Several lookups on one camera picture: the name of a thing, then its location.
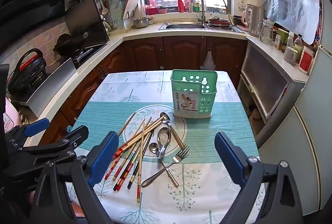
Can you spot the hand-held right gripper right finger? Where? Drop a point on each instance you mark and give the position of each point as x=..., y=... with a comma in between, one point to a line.
x=229, y=159

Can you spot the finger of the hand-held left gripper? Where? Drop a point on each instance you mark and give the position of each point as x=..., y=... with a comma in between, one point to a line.
x=72, y=139
x=36, y=126

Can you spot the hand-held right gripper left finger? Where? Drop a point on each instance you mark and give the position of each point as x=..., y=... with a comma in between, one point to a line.
x=103, y=156

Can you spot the pile of chopsticks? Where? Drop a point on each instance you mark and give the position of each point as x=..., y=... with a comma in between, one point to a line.
x=142, y=151

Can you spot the small steel spoon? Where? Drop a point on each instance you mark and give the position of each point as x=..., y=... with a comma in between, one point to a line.
x=153, y=148

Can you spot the steel fork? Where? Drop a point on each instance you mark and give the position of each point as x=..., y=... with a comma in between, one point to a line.
x=179, y=157

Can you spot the wide steel soup spoon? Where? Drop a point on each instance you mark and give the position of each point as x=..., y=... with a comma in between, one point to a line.
x=164, y=137

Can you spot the green plastic utensil holder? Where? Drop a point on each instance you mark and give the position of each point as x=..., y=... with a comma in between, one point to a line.
x=186, y=107

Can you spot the black red electric cooker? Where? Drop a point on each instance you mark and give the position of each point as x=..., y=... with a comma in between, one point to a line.
x=28, y=70

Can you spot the steel splash plate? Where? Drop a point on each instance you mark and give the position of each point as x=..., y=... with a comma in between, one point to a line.
x=51, y=83

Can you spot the pink cloth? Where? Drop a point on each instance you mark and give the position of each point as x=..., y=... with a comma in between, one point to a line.
x=77, y=209

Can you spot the black wok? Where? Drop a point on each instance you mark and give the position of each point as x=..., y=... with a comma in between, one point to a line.
x=63, y=42

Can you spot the gas stove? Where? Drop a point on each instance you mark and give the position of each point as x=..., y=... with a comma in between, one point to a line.
x=88, y=54

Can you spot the white refrigerator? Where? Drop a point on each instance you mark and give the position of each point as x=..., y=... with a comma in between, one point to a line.
x=311, y=115

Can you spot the white plastic bag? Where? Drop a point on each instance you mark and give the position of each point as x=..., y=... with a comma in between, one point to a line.
x=208, y=61

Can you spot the brown wooden kitchen cabinets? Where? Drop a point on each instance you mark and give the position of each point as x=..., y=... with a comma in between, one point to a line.
x=181, y=52

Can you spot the black splash guard panel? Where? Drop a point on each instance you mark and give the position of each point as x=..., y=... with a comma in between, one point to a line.
x=85, y=13

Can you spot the white mug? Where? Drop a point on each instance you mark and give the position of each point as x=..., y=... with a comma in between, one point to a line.
x=290, y=55

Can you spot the white kitchen countertop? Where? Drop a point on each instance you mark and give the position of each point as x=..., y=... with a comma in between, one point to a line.
x=134, y=34

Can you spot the red label jar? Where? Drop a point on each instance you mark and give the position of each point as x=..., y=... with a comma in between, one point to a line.
x=306, y=60

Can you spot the small glass jar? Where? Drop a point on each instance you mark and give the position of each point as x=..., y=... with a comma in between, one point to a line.
x=278, y=42

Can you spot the glass pitcher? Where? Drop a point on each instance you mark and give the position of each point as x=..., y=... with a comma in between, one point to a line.
x=265, y=31

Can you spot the clear plastic bottle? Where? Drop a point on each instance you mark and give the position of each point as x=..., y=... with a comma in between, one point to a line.
x=298, y=44

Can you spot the white spatula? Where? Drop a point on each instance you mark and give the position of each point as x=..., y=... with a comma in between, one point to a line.
x=104, y=9

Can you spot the green carton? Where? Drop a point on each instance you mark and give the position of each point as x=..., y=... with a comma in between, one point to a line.
x=284, y=35

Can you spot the steel bowl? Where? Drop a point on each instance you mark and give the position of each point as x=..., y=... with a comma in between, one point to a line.
x=141, y=22

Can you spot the white plastic bottle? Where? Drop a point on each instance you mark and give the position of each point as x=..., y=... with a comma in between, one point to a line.
x=290, y=37

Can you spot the red pan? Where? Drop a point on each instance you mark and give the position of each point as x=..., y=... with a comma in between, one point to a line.
x=219, y=22

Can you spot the steel sink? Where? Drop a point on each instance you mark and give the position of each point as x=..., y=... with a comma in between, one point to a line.
x=181, y=25

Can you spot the white cutting board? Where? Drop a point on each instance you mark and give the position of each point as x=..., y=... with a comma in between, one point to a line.
x=129, y=9

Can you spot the steel electric kettle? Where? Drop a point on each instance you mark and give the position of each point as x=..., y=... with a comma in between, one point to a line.
x=254, y=17

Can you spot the steel faucet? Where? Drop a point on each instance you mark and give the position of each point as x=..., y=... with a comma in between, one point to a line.
x=203, y=11

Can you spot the pink plastic basin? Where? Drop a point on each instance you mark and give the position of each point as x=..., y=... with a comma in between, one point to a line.
x=151, y=9

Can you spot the green dish soap bottle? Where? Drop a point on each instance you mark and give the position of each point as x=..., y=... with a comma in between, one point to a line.
x=197, y=7

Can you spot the small pink bowl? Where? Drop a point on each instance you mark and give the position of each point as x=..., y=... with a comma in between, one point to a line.
x=163, y=10

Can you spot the pink spray bottle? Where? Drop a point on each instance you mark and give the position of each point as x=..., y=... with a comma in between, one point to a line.
x=187, y=5

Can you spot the red bottle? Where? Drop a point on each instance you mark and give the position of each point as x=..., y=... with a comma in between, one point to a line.
x=180, y=3

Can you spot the white wall socket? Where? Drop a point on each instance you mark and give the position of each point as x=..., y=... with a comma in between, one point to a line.
x=242, y=3

